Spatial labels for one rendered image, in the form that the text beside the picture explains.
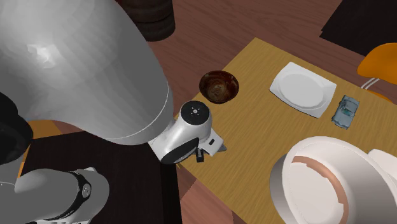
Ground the yellow wooden table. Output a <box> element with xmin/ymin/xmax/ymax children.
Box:
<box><xmin>174</xmin><ymin>37</ymin><xmax>397</xmax><ymax>224</ymax></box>

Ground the dark brown bowl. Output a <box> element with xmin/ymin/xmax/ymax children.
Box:
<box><xmin>198</xmin><ymin>70</ymin><xmax>240</xmax><ymax>105</ymax></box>

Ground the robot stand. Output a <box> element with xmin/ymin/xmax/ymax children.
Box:
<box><xmin>19</xmin><ymin>131</ymin><xmax>183</xmax><ymax>224</ymax></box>

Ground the large white brown-rimmed bowl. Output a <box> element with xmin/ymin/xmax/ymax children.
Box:
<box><xmin>268</xmin><ymin>136</ymin><xmax>397</xmax><ymax>224</ymax></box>

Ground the white square plate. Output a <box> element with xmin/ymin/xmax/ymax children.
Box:
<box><xmin>268</xmin><ymin>61</ymin><xmax>338</xmax><ymax>119</ymax></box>

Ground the dark wooden barrel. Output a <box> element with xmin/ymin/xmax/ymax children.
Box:
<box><xmin>119</xmin><ymin>0</ymin><xmax>176</xmax><ymax>43</ymax></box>

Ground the small blue-grey toy car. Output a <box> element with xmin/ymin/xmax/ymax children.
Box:
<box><xmin>331</xmin><ymin>94</ymin><xmax>361</xmax><ymax>130</ymax></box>

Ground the orange chair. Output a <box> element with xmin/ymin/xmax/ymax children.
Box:
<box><xmin>356</xmin><ymin>42</ymin><xmax>397</xmax><ymax>104</ymax></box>

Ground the black furniture piece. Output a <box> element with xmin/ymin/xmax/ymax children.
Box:
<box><xmin>319</xmin><ymin>0</ymin><xmax>397</xmax><ymax>57</ymax></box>

